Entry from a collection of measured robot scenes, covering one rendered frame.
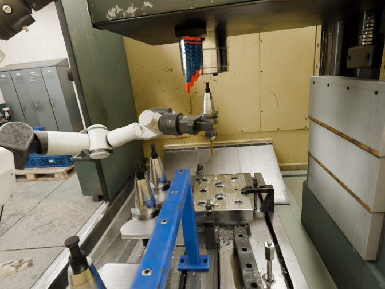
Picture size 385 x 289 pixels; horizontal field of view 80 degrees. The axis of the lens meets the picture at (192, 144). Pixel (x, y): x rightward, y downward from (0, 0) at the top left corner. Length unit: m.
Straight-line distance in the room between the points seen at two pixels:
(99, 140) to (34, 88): 4.79
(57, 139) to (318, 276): 1.18
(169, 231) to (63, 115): 5.28
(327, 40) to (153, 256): 0.95
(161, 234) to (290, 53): 1.66
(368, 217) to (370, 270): 0.18
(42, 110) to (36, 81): 0.59
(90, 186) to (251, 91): 2.28
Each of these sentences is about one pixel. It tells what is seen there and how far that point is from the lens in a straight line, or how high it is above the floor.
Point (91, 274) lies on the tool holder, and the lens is 0.32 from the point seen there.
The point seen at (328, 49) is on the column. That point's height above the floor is 1.51.
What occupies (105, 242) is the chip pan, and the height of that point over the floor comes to 0.67.
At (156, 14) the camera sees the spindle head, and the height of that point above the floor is 1.60.
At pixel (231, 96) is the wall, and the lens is 1.83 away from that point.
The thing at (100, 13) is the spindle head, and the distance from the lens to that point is 0.55.
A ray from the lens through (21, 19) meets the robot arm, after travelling 0.57.
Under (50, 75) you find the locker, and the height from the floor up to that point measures 1.67.
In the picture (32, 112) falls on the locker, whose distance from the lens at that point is 5.95.
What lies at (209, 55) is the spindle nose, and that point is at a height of 1.52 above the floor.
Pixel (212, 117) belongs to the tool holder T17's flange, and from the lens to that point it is 0.80.
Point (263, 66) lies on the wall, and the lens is 1.85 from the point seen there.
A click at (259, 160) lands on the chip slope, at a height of 0.78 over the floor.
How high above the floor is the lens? 1.49
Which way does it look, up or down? 18 degrees down
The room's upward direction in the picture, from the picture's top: 6 degrees counter-clockwise
